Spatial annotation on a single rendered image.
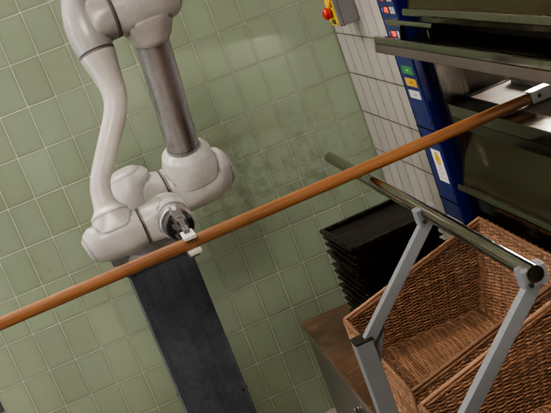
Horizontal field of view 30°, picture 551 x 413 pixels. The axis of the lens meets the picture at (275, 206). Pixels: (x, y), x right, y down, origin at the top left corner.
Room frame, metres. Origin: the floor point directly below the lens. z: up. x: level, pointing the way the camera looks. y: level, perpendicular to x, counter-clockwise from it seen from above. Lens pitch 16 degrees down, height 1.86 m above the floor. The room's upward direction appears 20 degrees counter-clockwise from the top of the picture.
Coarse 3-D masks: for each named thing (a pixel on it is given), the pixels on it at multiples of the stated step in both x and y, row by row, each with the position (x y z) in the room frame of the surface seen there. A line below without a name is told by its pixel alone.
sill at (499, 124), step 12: (456, 108) 2.72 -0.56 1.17; (468, 108) 2.65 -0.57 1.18; (480, 108) 2.60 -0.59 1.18; (492, 120) 2.50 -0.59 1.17; (504, 120) 2.42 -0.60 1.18; (516, 120) 2.38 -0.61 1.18; (528, 120) 2.34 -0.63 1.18; (540, 120) 2.30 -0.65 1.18; (504, 132) 2.44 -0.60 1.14; (516, 132) 2.38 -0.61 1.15; (528, 132) 2.31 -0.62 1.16; (540, 132) 2.24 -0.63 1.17
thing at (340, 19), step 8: (328, 0) 3.35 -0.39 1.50; (336, 0) 3.32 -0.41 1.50; (344, 0) 3.33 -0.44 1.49; (352, 0) 3.33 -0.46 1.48; (336, 8) 3.32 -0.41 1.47; (344, 8) 3.33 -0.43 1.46; (352, 8) 3.33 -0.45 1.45; (336, 16) 3.33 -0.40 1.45; (344, 16) 3.33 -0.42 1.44; (352, 16) 3.33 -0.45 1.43; (336, 24) 3.35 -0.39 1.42; (344, 24) 3.33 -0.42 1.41
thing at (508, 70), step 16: (448, 32) 2.67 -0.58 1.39; (464, 32) 2.60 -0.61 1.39; (480, 32) 2.53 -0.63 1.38; (384, 48) 2.68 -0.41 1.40; (400, 48) 2.56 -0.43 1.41; (480, 48) 2.25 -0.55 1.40; (496, 48) 2.20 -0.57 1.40; (512, 48) 2.15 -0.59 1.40; (528, 48) 2.11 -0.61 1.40; (544, 48) 2.06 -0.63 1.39; (448, 64) 2.26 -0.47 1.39; (464, 64) 2.16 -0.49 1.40; (480, 64) 2.08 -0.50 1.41; (496, 64) 2.00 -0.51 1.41; (528, 80) 1.87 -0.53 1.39; (544, 80) 1.81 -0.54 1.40
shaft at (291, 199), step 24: (528, 96) 2.45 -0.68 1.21; (480, 120) 2.43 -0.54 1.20; (408, 144) 2.41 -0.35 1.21; (432, 144) 2.41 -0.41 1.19; (360, 168) 2.38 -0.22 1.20; (312, 192) 2.35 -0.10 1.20; (240, 216) 2.33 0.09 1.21; (264, 216) 2.34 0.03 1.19; (192, 240) 2.31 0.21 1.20; (144, 264) 2.29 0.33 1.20; (72, 288) 2.26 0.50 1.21; (96, 288) 2.27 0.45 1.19; (24, 312) 2.24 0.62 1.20
